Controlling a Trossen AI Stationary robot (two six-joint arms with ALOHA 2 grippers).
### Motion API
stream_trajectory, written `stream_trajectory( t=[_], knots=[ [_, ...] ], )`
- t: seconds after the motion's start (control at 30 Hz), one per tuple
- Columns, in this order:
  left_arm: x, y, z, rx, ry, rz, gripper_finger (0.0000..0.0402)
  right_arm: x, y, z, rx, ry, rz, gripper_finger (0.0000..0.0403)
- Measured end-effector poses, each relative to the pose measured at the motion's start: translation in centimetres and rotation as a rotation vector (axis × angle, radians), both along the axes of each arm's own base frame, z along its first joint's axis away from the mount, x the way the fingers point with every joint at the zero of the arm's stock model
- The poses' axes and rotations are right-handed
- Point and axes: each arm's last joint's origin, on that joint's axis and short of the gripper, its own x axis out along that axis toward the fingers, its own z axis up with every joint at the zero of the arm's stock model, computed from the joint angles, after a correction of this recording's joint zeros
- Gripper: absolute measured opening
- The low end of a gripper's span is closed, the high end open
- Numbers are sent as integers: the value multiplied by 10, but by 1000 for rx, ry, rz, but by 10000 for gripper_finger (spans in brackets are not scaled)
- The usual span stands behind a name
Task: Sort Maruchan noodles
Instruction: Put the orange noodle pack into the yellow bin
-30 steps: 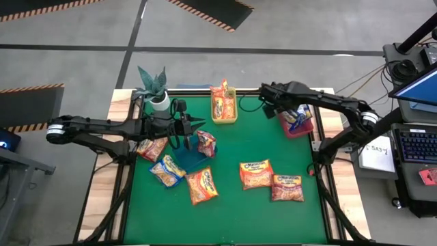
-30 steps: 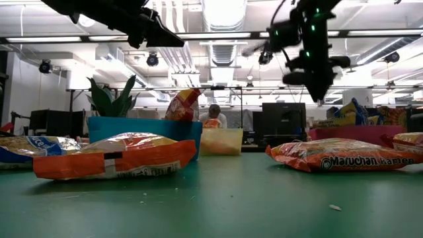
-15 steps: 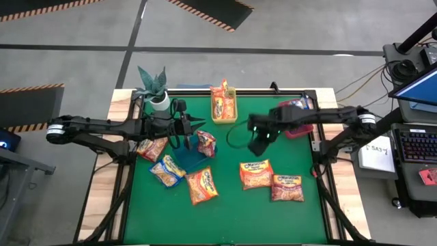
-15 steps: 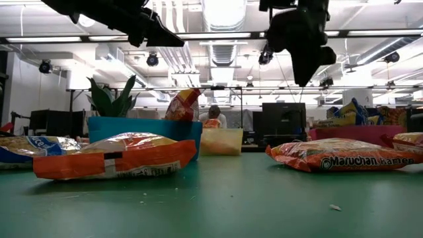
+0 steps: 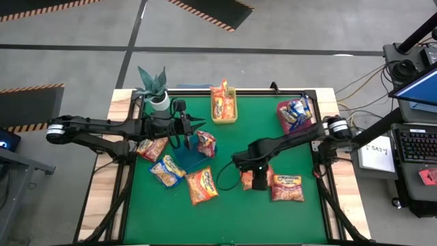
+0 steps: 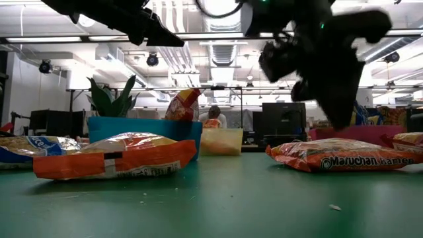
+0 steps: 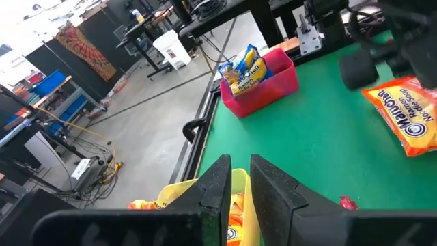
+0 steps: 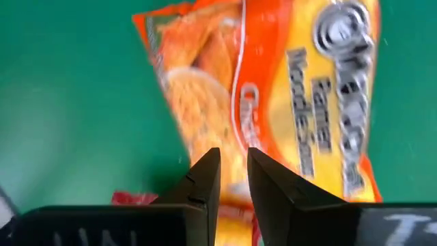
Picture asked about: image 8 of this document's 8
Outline orange Maruchan noodle packet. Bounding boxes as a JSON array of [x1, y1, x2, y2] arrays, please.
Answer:
[[132, 0, 384, 246]]

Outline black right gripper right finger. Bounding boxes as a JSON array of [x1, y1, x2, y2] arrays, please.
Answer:
[[247, 147, 359, 246]]

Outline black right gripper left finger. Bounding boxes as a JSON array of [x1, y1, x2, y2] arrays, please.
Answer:
[[151, 146, 222, 246]]

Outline green table mat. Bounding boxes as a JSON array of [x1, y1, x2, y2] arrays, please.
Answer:
[[0, 0, 437, 213]]

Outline red Maruchan noodle packet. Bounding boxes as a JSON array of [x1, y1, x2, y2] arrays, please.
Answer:
[[111, 190, 160, 206]]

